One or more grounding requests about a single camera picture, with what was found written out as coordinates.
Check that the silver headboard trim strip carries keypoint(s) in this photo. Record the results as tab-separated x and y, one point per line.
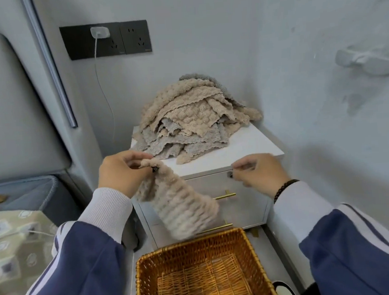
51	66

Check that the white charger plug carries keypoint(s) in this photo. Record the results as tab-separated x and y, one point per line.
100	32

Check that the pile of beige grey towels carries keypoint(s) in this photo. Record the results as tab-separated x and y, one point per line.
192	119

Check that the grey padded headboard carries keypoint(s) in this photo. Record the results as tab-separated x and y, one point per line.
12	115

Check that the person's right hand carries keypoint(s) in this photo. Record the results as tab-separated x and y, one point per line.
266	174

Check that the white nightstand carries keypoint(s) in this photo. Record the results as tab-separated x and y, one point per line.
247	145

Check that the patterned beige bedspread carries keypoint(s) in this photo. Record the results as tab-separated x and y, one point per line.
10	265

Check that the wide black wall socket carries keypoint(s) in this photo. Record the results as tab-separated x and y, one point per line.
77	44

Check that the person's left hand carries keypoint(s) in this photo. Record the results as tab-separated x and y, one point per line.
116	174

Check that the orange wicker basket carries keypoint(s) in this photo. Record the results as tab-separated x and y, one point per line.
207	278

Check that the single beige towel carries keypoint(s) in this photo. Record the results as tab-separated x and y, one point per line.
182	206

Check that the person's left forearm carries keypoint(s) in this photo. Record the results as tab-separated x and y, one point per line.
82	260

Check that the person's right forearm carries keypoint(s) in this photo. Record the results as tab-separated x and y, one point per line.
354	251

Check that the narrow black wall socket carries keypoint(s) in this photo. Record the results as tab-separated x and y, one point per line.
137	36

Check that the person's right shoe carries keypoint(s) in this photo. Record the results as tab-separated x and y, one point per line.
284	292

